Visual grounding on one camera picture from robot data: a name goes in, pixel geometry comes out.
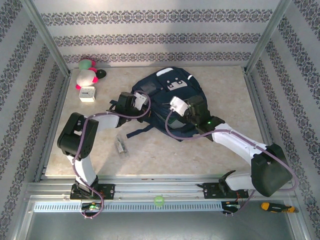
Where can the navy blue backpack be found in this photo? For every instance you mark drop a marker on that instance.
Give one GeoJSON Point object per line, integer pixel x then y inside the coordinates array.
{"type": "Point", "coordinates": [160, 85]}

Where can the clear plastic case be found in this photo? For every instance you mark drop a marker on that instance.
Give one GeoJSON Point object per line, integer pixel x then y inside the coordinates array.
{"type": "Point", "coordinates": [122, 147]}

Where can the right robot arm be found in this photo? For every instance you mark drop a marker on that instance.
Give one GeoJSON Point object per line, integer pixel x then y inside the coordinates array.
{"type": "Point", "coordinates": [270, 175]}

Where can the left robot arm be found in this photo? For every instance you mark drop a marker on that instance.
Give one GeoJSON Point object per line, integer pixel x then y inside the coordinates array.
{"type": "Point", "coordinates": [75, 137]}

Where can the black round disc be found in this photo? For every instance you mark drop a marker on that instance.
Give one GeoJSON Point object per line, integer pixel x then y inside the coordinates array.
{"type": "Point", "coordinates": [101, 73]}

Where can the white square clock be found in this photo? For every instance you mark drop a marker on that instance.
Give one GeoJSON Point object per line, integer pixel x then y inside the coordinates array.
{"type": "Point", "coordinates": [87, 94]}

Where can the white and pink plush toy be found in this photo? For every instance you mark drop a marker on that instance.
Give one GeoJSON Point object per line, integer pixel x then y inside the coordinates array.
{"type": "Point", "coordinates": [85, 78]}

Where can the green and pink plush toy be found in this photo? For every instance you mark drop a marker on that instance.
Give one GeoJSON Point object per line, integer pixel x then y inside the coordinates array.
{"type": "Point", "coordinates": [85, 63]}

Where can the small controller board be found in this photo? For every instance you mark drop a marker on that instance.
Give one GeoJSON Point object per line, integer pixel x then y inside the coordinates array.
{"type": "Point", "coordinates": [231, 205]}
{"type": "Point", "coordinates": [91, 207]}

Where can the orange and black utility knife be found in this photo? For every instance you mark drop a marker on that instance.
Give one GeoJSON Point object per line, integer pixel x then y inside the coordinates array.
{"type": "Point", "coordinates": [279, 207]}

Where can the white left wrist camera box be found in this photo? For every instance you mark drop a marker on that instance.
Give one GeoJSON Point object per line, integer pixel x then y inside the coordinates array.
{"type": "Point", "coordinates": [140, 101]}

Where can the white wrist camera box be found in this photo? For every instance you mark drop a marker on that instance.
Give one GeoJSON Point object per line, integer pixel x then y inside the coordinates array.
{"type": "Point", "coordinates": [178, 106]}
{"type": "Point", "coordinates": [140, 101]}

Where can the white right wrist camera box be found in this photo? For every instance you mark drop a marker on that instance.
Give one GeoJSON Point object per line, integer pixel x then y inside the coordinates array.
{"type": "Point", "coordinates": [178, 106]}

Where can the aluminium side rail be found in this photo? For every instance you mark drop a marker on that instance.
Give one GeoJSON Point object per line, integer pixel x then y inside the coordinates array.
{"type": "Point", "coordinates": [254, 100]}
{"type": "Point", "coordinates": [64, 87]}

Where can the aluminium mounting rail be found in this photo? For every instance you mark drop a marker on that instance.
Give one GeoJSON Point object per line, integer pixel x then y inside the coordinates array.
{"type": "Point", "coordinates": [155, 188]}

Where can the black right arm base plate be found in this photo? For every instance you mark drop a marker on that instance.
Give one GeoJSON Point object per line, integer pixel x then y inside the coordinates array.
{"type": "Point", "coordinates": [210, 191]}

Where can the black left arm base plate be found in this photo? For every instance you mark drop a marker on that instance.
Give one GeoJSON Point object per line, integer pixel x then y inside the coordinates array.
{"type": "Point", "coordinates": [107, 191]}

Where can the aluminium frame post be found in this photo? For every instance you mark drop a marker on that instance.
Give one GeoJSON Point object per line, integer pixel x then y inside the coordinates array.
{"type": "Point", "coordinates": [266, 37]}
{"type": "Point", "coordinates": [47, 37]}

